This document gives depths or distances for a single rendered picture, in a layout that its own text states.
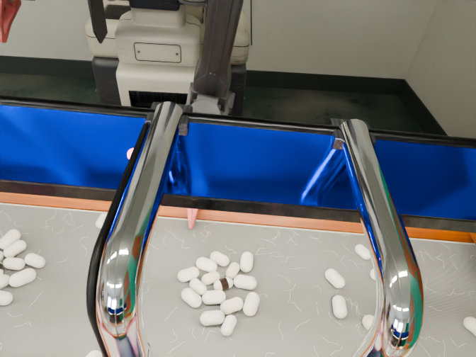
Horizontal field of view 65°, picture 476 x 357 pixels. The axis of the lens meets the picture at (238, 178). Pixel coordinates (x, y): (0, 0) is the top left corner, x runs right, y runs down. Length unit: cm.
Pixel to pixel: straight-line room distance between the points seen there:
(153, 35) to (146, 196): 85
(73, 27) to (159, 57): 165
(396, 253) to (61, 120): 26
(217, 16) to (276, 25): 198
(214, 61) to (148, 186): 42
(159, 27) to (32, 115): 76
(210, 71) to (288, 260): 35
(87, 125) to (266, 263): 43
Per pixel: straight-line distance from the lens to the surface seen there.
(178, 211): 72
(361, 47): 274
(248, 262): 64
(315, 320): 63
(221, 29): 58
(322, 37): 263
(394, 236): 23
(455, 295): 76
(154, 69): 107
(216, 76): 65
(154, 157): 25
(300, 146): 31
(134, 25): 108
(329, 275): 66
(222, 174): 31
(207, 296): 60
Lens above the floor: 128
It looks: 42 degrees down
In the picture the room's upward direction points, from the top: 6 degrees clockwise
